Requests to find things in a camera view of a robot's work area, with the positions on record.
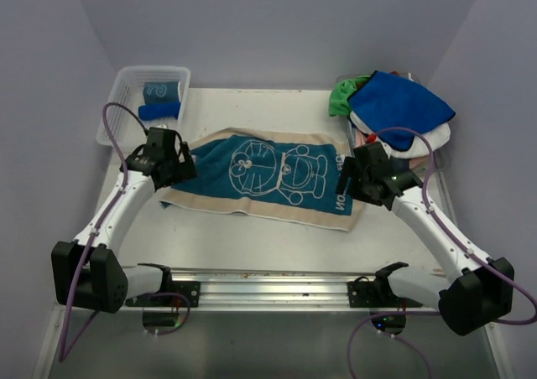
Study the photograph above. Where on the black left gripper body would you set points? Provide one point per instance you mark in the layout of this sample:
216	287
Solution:
179	172

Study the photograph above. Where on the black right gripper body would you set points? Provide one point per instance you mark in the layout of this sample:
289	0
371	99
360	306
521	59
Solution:
359	186

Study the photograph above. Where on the teal beige cartoon towel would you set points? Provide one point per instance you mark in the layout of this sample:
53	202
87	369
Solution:
283	176

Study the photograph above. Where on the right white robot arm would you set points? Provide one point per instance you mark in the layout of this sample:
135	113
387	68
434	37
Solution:
474	288

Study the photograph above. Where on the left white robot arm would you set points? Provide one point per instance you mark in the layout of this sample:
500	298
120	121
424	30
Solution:
105	236

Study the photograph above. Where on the rolled blue towel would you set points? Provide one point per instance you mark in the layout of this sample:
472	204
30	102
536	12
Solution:
155	111

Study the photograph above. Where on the white towel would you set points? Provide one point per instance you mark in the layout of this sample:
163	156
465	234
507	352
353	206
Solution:
436	138

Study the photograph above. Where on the green towel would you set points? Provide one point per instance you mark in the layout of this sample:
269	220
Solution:
338	105

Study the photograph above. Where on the rolled teal towel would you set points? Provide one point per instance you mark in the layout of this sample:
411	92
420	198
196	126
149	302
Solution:
161	92

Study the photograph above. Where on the clear plastic towel bin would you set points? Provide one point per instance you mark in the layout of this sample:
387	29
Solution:
347	124

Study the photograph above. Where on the blue microfiber towel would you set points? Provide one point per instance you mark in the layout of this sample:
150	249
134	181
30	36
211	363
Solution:
390	104

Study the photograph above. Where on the aluminium mounting rail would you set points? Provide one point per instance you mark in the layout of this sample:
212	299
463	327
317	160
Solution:
275	292

